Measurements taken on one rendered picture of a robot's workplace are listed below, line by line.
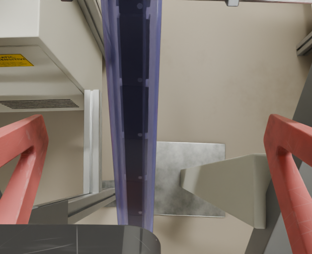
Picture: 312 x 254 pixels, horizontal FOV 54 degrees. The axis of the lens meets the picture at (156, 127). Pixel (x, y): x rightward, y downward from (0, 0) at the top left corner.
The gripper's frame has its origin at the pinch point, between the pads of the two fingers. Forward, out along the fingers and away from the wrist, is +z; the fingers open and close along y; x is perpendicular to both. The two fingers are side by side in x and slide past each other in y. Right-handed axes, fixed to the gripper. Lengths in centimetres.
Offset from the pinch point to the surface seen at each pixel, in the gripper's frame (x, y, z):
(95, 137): 39, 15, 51
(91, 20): 18, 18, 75
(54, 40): 12, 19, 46
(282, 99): 49, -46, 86
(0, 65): 18, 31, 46
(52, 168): 67, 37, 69
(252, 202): 11.7, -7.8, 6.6
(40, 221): 22.7, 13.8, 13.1
